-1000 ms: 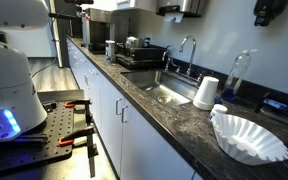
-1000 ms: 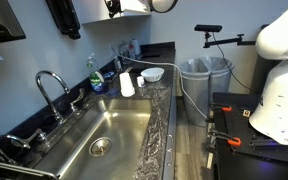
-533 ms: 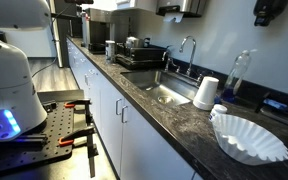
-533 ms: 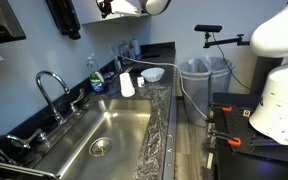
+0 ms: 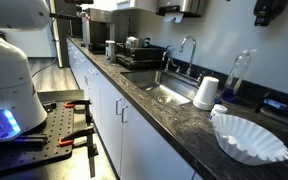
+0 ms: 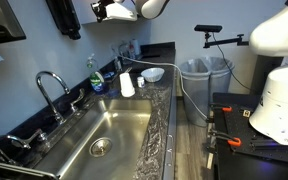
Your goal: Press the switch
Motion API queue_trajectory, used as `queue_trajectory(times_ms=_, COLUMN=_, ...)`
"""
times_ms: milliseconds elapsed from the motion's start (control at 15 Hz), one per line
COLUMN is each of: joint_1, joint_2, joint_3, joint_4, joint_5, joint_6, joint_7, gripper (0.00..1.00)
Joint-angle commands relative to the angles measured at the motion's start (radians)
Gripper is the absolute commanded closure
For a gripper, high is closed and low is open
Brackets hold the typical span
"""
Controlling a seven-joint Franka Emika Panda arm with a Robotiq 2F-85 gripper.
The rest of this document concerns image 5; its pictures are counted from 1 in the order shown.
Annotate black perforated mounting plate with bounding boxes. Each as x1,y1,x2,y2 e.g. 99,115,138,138
0,100,76,176

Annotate black camera cable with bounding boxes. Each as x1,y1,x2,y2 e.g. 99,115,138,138
31,3,72,79

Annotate white paper towel sheet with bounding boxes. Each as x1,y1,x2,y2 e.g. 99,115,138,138
163,12,185,24

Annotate small white bottle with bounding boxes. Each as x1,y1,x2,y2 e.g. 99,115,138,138
208,104,228,123

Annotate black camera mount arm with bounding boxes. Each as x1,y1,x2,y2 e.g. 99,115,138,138
48,11,85,20

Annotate steel coffee machine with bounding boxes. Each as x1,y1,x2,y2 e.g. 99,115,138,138
81,8,132,54

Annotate steel canister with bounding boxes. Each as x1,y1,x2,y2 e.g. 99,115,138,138
104,40,117,63

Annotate clear dish soap bottle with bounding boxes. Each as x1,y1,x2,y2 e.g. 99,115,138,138
221,49,253,104

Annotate white paper cup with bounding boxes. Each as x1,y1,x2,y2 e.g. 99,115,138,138
192,76,220,111

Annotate stainless steel sink basin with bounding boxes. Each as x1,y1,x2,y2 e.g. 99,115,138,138
121,68,200,108

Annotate chrome gooseneck faucet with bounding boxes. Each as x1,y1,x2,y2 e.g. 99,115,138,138
178,35,198,77

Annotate white upper cabinet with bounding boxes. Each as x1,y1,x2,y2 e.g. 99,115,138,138
115,0,158,11

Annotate black clamp with orange grip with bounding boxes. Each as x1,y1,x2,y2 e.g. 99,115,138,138
63,98,94,126
57,124,100,179

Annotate black dish rack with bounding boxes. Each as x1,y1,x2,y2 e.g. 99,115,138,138
114,41,168,70

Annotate white lower cabinet run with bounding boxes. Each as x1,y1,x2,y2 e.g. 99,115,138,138
66,37,205,180

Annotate small chrome side faucet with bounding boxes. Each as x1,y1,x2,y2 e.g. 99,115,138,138
161,49,182,73

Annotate black stereo camera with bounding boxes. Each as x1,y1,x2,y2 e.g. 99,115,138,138
63,0,94,5

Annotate blue sponge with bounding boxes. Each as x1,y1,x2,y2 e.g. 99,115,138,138
263,98,288,111

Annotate chrome faucet lever handle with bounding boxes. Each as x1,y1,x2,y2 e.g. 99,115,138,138
196,69,215,87

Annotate white coffee filter stack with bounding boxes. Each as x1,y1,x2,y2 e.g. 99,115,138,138
211,113,288,167

